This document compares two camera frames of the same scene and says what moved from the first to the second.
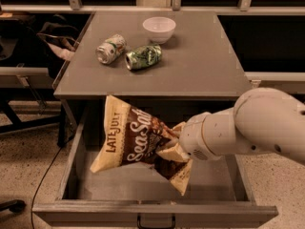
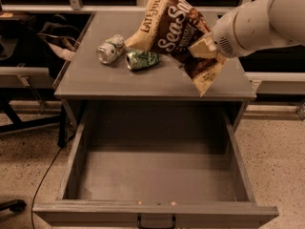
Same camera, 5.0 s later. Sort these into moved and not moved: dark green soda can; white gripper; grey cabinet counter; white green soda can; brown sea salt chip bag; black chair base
Moved: brown sea salt chip bag; white gripper
Not moved: white green soda can; dark green soda can; grey cabinet counter; black chair base
